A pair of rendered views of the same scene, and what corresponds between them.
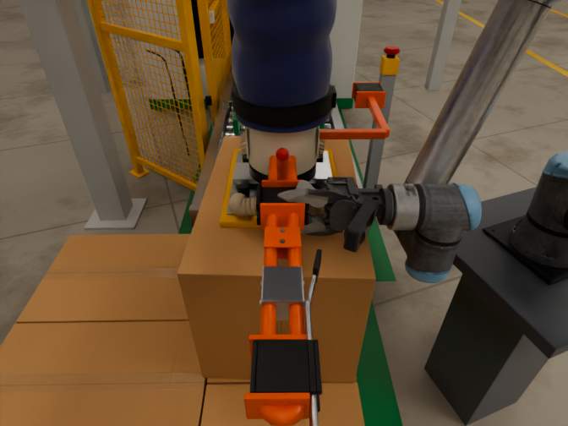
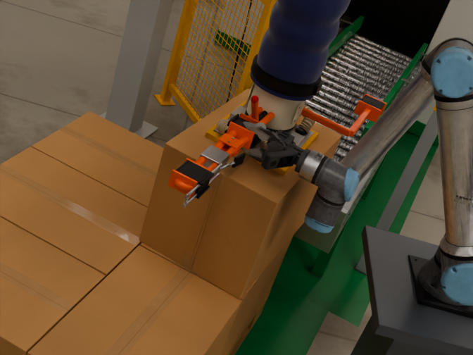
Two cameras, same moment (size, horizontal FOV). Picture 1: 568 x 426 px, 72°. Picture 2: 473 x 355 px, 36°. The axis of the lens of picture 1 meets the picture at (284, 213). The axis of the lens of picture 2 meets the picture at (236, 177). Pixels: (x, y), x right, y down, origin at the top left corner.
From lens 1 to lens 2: 1.45 m
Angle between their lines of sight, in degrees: 13
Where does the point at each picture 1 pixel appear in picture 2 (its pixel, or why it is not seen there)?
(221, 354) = (161, 223)
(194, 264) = (177, 144)
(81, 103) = (151, 9)
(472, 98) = (384, 122)
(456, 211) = (338, 179)
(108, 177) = (136, 86)
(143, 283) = (128, 170)
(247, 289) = not seen: hidden behind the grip
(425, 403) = not seen: outside the picture
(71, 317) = (68, 163)
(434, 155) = (355, 151)
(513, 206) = not seen: hidden behind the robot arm
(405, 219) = (306, 170)
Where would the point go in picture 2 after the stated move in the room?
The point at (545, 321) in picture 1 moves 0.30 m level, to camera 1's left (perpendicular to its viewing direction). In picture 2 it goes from (390, 313) to (301, 266)
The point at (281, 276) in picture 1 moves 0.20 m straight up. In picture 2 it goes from (216, 151) to (236, 89)
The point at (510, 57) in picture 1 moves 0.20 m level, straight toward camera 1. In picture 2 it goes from (410, 107) to (362, 113)
